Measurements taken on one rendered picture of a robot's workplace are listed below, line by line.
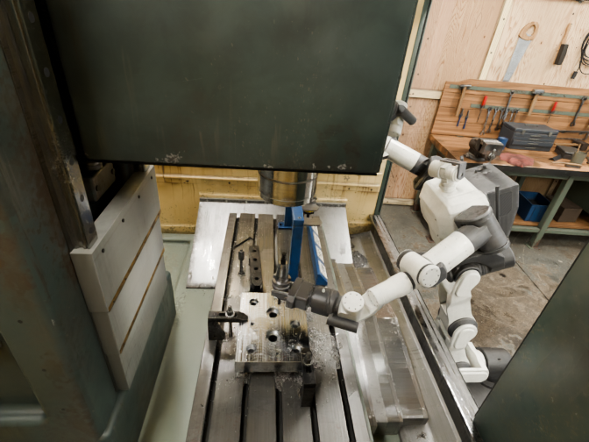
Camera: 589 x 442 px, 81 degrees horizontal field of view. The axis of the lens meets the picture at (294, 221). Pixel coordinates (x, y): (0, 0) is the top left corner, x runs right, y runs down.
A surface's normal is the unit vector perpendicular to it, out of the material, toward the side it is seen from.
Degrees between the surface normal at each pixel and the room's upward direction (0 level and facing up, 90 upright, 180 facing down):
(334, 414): 0
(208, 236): 26
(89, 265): 90
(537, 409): 90
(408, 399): 8
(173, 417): 0
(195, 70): 90
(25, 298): 90
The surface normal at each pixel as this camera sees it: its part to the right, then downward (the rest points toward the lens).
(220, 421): 0.08, -0.84
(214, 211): 0.10, -0.55
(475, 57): 0.00, 0.53
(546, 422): -1.00, -0.04
